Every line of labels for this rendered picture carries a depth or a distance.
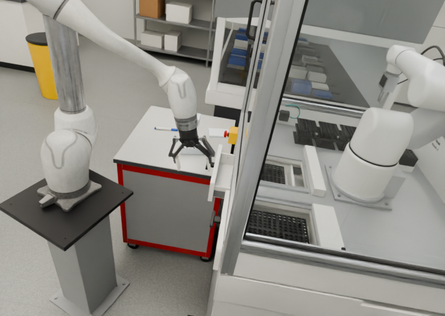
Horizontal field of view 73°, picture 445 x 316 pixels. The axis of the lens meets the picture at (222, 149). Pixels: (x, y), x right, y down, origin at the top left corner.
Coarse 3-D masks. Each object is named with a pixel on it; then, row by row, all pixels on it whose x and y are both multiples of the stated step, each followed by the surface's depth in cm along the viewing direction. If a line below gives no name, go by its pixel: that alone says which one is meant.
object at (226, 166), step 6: (222, 156) 145; (228, 156) 145; (222, 162) 147; (228, 162) 147; (222, 168) 144; (228, 168) 145; (222, 174) 140; (228, 174) 141; (216, 180) 136; (222, 180) 137; (228, 180) 137; (216, 186) 124; (222, 186) 125; (228, 186) 134; (216, 192) 126; (222, 192) 125; (222, 198) 128
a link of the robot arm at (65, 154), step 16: (48, 144) 109; (64, 144) 110; (80, 144) 114; (48, 160) 110; (64, 160) 110; (80, 160) 115; (48, 176) 113; (64, 176) 113; (80, 176) 117; (64, 192) 117
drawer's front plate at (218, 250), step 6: (228, 192) 117; (228, 198) 114; (222, 210) 109; (222, 216) 107; (222, 222) 104; (222, 228) 102; (222, 234) 100; (222, 240) 98; (216, 252) 96; (216, 258) 97; (216, 264) 99
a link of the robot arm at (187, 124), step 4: (196, 116) 117; (176, 120) 116; (180, 120) 115; (184, 120) 114; (188, 120) 115; (192, 120) 116; (196, 120) 118; (176, 124) 117; (180, 124) 116; (184, 124) 115; (188, 124) 115; (192, 124) 116; (196, 124) 119; (180, 128) 117; (184, 128) 117; (188, 128) 116; (192, 128) 117
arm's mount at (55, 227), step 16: (96, 176) 136; (32, 192) 123; (96, 192) 128; (112, 192) 130; (128, 192) 131; (0, 208) 115; (16, 208) 115; (32, 208) 116; (48, 208) 118; (80, 208) 120; (96, 208) 121; (112, 208) 122; (32, 224) 110; (48, 224) 112; (64, 224) 113; (80, 224) 114; (96, 224) 116; (48, 240) 108; (64, 240) 107
